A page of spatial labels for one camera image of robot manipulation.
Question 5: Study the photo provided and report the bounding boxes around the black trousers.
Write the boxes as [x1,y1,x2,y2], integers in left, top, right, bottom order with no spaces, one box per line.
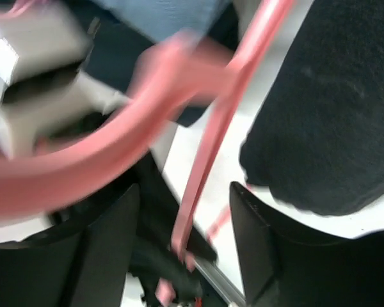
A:
[239,0,384,216]

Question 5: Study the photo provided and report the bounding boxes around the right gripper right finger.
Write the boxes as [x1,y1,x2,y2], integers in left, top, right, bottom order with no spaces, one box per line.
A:
[230,182,384,306]

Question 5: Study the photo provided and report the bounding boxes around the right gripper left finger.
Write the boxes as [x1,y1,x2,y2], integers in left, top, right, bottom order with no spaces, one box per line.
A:
[0,184,140,307]

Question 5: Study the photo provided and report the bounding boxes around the light blue hanging trousers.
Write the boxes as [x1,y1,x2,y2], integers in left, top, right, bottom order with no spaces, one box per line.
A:
[94,0,231,42]

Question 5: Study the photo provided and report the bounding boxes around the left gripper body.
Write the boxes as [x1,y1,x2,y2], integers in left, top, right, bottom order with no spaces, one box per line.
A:
[51,111,218,304]

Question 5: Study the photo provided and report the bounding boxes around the dark navy hanging trousers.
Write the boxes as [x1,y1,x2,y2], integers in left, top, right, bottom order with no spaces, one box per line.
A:
[63,0,241,129]

